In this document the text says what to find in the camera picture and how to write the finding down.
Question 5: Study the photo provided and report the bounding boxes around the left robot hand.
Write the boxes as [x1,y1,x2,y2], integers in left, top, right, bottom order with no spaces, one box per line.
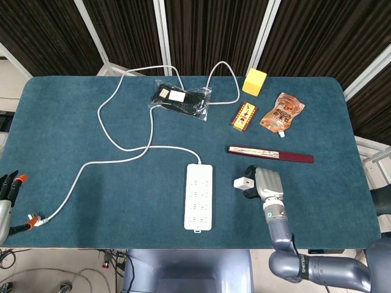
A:
[0,170,35,245]

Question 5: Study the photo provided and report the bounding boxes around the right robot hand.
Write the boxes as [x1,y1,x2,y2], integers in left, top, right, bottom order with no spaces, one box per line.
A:
[240,165,285,202]

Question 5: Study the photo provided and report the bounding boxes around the small white plug adapter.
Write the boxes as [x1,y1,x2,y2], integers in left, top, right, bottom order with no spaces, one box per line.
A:
[233,176,254,190]

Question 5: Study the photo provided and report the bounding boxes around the white power strip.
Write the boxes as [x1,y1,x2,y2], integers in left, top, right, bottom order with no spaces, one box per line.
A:
[183,163,214,234]

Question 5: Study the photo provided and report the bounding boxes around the dark red long box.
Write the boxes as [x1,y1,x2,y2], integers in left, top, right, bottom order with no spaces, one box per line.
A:
[225,145,315,165]

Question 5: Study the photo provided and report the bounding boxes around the orange spout pouch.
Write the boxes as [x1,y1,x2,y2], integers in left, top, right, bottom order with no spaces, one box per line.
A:
[259,92,306,138]

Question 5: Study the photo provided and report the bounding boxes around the red and yellow small box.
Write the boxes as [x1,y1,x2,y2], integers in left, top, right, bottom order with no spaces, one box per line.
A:
[230,101,259,132]

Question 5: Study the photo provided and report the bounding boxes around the teal table mat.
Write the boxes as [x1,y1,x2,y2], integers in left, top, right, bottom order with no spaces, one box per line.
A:
[0,75,382,250]

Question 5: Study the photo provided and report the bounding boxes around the yellow foam cube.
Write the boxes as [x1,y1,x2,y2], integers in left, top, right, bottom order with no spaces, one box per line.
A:
[241,68,268,97]

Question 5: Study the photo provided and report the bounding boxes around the white metal rack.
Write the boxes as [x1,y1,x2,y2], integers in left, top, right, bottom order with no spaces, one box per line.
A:
[356,136,391,184]

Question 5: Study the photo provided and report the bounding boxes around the black item in clear bag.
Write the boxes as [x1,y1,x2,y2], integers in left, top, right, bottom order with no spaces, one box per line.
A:
[147,79,213,122]

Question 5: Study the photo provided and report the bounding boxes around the blue-grey robot torso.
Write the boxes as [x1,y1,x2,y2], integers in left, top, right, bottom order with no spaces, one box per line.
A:
[122,248,254,293]

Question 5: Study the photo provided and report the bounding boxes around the white floor cable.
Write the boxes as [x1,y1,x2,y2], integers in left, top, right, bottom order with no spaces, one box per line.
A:
[0,267,123,293]

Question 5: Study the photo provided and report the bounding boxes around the light grey power strip cable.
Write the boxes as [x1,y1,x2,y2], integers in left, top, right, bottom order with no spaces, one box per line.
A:
[26,60,241,228]

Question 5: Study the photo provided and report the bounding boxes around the white partition frame post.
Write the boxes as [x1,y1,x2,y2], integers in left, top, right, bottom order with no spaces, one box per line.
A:
[73,0,116,68]
[249,0,282,77]
[0,41,33,79]
[343,42,391,101]
[152,0,174,76]

